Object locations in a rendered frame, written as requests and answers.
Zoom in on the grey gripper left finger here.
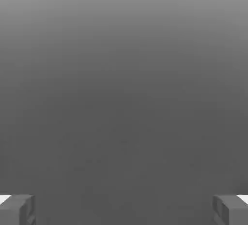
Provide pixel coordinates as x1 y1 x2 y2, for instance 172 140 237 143
0 194 37 225

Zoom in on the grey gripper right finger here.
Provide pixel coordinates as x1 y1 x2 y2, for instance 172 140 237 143
212 194 248 225

